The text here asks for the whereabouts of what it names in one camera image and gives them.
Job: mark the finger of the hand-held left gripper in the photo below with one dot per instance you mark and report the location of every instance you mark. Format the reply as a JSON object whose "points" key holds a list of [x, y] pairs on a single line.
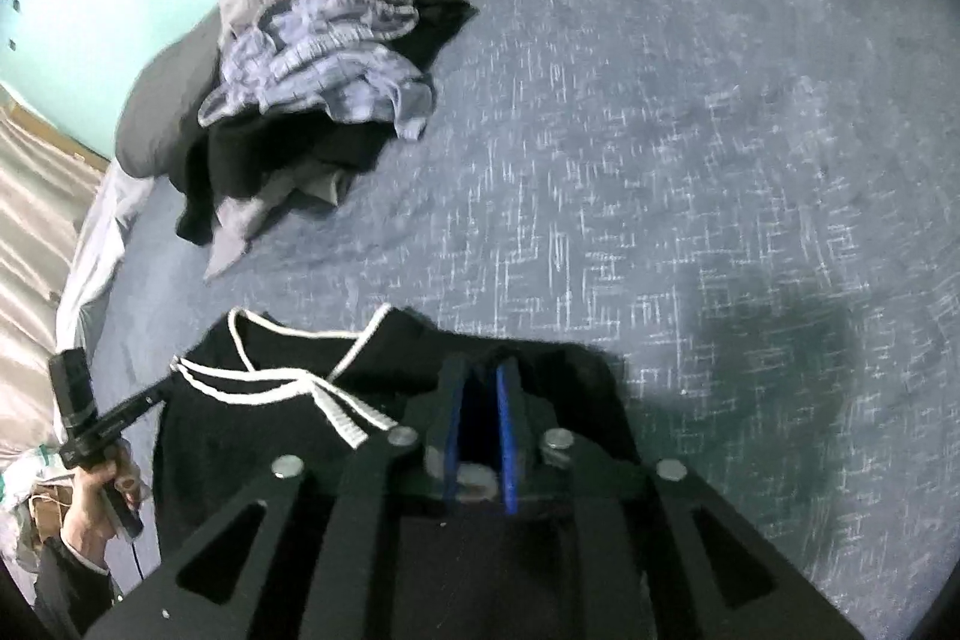
{"points": [[139, 404]]}

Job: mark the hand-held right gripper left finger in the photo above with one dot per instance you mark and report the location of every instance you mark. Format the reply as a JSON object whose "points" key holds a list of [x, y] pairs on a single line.
{"points": [[452, 437]]}

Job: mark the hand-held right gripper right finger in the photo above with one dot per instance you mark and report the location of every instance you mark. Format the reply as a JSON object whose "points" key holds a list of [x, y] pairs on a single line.
{"points": [[506, 437]]}

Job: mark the black sweater white trim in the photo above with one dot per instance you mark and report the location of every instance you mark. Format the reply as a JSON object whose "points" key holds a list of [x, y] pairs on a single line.
{"points": [[247, 445]]}

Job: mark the person's left forearm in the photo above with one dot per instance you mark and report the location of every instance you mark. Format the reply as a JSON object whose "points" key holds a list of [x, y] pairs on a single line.
{"points": [[67, 587]]}

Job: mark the person's left hand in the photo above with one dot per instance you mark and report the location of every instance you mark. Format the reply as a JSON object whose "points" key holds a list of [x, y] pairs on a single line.
{"points": [[90, 505]]}

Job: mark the brown paper bag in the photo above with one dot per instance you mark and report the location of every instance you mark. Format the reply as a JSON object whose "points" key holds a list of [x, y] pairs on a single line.
{"points": [[52, 516]]}

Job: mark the beige curtain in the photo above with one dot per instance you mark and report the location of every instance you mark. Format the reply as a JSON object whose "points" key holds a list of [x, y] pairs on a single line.
{"points": [[37, 272]]}

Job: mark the light grey blanket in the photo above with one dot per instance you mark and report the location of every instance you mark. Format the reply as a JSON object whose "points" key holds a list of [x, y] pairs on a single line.
{"points": [[97, 235]]}

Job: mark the grey garment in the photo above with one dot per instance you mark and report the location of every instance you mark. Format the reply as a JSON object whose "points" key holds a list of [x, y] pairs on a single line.
{"points": [[232, 227]]}

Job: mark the wooden board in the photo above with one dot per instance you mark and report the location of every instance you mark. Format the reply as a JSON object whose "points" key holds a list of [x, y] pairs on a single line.
{"points": [[52, 134]]}

